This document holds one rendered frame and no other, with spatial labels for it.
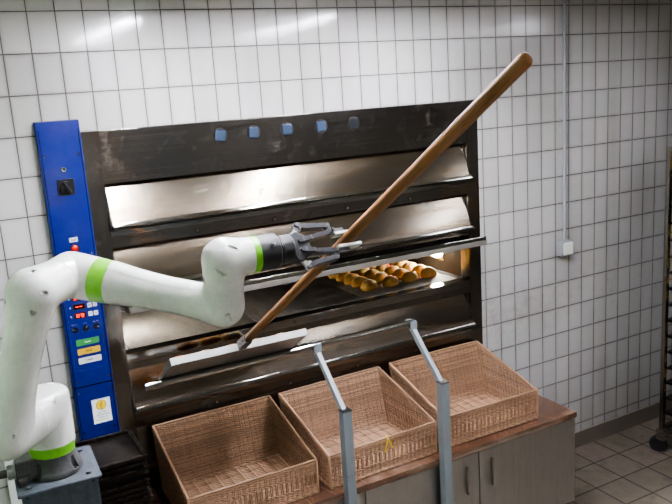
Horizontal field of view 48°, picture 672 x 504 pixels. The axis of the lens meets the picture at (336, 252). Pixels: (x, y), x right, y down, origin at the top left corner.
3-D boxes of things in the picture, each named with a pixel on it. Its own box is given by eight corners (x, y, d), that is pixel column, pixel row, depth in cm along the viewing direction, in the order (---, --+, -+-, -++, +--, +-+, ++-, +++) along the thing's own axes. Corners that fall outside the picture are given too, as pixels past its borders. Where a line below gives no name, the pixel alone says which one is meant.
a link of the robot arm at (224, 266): (210, 251, 177) (194, 233, 186) (210, 298, 183) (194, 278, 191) (265, 242, 184) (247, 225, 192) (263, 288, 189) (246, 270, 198)
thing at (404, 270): (310, 271, 438) (310, 262, 437) (381, 258, 460) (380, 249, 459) (364, 293, 386) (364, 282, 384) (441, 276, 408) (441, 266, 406)
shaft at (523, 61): (538, 63, 135) (531, 49, 136) (525, 64, 134) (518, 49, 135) (253, 341, 279) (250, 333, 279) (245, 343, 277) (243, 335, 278)
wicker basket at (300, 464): (156, 483, 330) (148, 424, 324) (275, 448, 356) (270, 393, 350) (190, 538, 288) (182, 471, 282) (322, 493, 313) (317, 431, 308)
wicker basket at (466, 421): (388, 413, 385) (385, 361, 380) (478, 387, 410) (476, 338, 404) (444, 450, 343) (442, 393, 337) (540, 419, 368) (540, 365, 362)
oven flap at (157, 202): (112, 231, 305) (102, 183, 307) (467, 180, 387) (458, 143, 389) (114, 228, 301) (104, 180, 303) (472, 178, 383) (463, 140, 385)
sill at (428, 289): (124, 359, 322) (122, 350, 322) (463, 284, 405) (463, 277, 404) (127, 363, 317) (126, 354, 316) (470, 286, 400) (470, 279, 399)
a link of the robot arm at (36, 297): (-35, 458, 194) (-5, 266, 178) (7, 430, 209) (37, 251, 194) (9, 477, 192) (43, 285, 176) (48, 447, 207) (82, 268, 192)
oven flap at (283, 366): (135, 412, 321) (125, 366, 323) (471, 326, 403) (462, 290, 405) (137, 412, 318) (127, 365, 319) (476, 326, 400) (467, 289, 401)
